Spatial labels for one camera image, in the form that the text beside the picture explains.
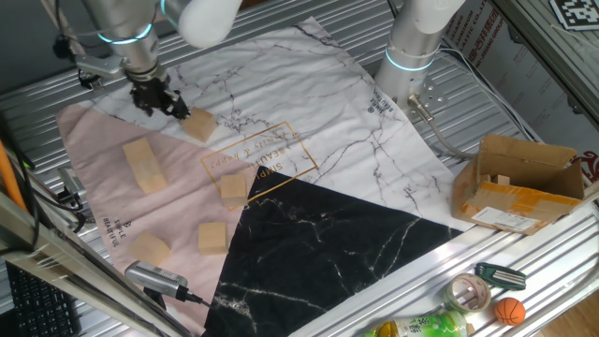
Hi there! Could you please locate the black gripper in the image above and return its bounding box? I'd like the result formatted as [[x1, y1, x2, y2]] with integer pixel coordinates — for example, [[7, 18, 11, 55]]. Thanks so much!
[[127, 73, 191, 121]]

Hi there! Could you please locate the light wooden cube block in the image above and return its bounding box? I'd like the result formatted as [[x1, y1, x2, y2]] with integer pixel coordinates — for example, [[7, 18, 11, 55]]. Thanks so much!
[[128, 230, 172, 267], [219, 173, 248, 209], [197, 221, 229, 256], [135, 158, 168, 194], [182, 106, 218, 143], [122, 137, 156, 170]]

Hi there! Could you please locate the marble pattern table cloth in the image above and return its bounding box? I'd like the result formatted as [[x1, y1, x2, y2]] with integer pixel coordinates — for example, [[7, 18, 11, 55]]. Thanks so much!
[[55, 16, 474, 337]]

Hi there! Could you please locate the orange pole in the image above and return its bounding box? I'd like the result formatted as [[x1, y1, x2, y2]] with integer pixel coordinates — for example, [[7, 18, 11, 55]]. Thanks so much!
[[0, 139, 29, 214]]

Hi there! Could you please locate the black keyboard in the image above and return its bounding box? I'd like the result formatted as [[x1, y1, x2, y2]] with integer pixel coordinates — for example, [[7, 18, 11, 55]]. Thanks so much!
[[4, 261, 83, 337]]

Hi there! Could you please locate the green tea bottle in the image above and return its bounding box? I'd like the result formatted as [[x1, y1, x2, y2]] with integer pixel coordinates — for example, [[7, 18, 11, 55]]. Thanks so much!
[[364, 310, 469, 337]]

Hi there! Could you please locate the clear tape roll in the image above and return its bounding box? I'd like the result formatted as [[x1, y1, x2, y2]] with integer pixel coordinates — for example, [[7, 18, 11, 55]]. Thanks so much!
[[442, 272, 492, 315]]

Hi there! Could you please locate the grey printed board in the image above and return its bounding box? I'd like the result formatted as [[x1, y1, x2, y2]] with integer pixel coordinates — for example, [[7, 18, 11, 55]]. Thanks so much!
[[439, 0, 599, 165]]

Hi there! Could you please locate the brown cardboard box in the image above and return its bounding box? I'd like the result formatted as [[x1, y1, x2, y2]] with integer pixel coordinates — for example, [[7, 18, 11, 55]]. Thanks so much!
[[451, 134, 586, 236]]

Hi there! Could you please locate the green hex key set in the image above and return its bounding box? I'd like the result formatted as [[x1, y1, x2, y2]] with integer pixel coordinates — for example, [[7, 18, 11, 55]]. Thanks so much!
[[475, 261, 528, 291]]

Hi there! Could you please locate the small orange basketball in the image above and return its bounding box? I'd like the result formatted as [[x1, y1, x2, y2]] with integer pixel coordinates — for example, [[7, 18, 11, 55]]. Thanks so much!
[[494, 297, 527, 327]]

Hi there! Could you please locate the black white marker tag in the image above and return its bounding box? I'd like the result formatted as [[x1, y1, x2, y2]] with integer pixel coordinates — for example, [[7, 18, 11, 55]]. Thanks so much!
[[549, 0, 599, 32]]

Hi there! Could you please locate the red paper ornament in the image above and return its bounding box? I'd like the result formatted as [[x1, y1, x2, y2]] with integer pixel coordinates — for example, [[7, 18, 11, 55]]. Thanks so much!
[[573, 150, 599, 183]]

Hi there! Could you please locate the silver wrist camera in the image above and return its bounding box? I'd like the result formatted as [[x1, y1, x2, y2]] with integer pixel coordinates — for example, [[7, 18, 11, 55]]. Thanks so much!
[[74, 53, 126, 80]]

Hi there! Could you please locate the silver side camera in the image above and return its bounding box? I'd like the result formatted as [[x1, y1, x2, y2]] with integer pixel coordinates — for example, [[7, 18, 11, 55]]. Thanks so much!
[[57, 167, 88, 200]]

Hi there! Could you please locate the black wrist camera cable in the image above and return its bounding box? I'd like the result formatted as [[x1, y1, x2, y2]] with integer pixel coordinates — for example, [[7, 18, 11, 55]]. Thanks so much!
[[51, 0, 81, 62]]

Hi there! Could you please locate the black side camera cable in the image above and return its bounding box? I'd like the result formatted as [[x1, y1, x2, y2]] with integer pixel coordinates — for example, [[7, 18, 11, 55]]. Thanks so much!
[[27, 184, 89, 235]]

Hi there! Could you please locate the silver ribbed camera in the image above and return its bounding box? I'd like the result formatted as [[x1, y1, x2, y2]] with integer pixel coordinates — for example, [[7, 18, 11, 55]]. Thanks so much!
[[124, 260, 189, 300]]

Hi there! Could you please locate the aluminium frame beam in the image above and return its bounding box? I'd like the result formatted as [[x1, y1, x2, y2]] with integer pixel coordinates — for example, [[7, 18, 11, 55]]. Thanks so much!
[[0, 191, 193, 337]]

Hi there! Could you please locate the black camera stand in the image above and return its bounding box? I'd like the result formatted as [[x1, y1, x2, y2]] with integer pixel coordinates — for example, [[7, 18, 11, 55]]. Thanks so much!
[[142, 286, 168, 311]]

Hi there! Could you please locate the black ribbed camera cable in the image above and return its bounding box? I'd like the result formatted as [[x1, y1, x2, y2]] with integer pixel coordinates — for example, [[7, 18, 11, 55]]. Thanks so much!
[[185, 288, 212, 309]]

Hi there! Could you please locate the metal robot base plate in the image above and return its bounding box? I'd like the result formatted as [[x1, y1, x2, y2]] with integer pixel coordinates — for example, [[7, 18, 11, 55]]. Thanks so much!
[[397, 69, 450, 118]]

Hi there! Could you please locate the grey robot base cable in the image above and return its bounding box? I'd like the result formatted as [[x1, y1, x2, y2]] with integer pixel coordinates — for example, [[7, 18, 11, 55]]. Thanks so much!
[[406, 93, 478, 160]]

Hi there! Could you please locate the white cable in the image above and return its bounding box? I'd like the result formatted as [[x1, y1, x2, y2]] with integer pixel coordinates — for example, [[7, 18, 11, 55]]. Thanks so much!
[[437, 46, 539, 141]]

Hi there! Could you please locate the grey frame beam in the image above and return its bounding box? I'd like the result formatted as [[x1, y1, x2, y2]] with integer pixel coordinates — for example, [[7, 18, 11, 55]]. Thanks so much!
[[490, 0, 599, 127]]

